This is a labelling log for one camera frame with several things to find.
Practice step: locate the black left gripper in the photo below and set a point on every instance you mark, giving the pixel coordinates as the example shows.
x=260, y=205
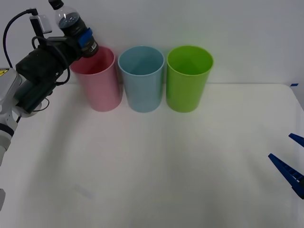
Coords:
x=63, y=47

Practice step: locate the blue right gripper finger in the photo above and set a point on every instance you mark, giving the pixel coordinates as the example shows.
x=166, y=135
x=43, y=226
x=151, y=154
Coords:
x=287, y=171
x=298, y=139

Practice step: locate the dark plastic bottle black cap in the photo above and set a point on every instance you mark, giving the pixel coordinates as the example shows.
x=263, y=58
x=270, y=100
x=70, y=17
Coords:
x=71, y=23

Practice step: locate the silver-grey and black left arm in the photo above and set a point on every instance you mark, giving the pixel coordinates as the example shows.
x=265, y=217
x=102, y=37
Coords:
x=35, y=71

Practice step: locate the pink plastic bin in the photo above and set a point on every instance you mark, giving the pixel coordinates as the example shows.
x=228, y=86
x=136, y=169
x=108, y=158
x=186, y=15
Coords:
x=104, y=90

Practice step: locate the pale blue plastic bin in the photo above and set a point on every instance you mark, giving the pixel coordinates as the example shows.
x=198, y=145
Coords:
x=143, y=92

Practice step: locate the green plastic bin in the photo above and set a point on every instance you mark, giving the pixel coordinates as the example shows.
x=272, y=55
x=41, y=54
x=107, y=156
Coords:
x=185, y=92

